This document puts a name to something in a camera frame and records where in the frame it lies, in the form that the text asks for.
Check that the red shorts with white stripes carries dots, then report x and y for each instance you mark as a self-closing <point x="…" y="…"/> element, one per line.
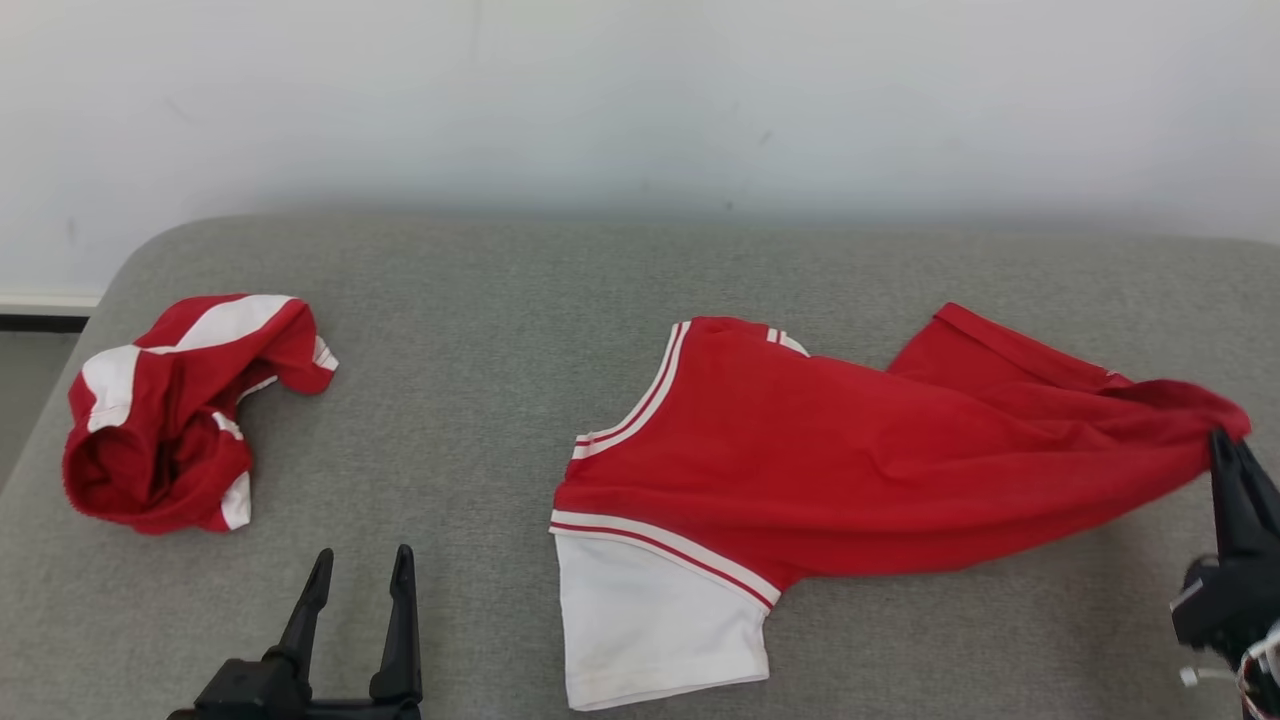
<point x="160" y="430"/>

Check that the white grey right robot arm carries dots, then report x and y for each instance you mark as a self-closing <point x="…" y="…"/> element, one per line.
<point x="1265" y="680"/>

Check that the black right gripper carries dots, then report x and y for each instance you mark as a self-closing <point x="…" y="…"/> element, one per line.
<point x="1225" y="605"/>

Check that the red jersey with white sleeves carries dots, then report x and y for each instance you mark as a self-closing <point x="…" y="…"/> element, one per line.
<point x="850" y="450"/>

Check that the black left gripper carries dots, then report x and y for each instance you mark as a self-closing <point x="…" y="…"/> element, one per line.
<point x="290" y="695"/>

